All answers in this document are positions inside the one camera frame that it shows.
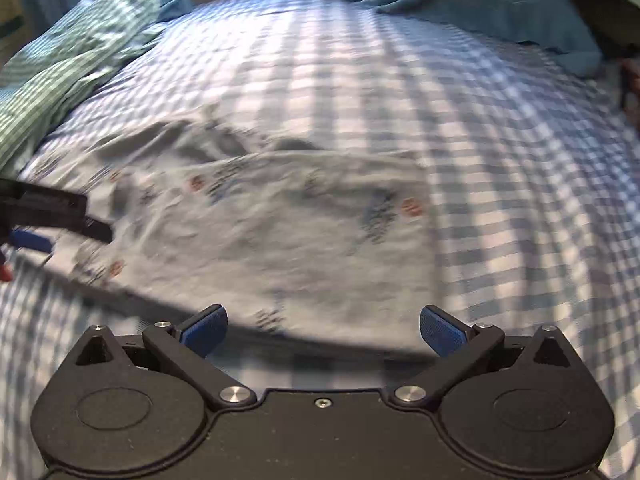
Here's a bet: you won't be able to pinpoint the crumpled blue cloth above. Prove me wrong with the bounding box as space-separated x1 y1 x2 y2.
310 0 605 80

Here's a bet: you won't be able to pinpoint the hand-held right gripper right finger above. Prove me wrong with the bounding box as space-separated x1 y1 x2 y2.
390 304 569 409

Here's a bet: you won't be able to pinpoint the blue checked bed sheet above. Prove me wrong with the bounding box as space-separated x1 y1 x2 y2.
0 0 640 480

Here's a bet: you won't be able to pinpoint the green checked quilt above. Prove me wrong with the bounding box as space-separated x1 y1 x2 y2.
0 0 165 177

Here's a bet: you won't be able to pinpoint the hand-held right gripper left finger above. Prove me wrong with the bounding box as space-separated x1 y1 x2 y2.
75 304 254 409

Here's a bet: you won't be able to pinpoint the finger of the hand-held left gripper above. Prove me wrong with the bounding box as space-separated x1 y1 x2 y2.
0 177 114 244
9 227 55 256

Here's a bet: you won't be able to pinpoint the small blue pillow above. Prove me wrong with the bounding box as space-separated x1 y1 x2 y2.
154 0 197 23

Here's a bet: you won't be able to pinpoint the grey printed pants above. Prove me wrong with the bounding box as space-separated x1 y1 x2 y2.
30 119 442 361

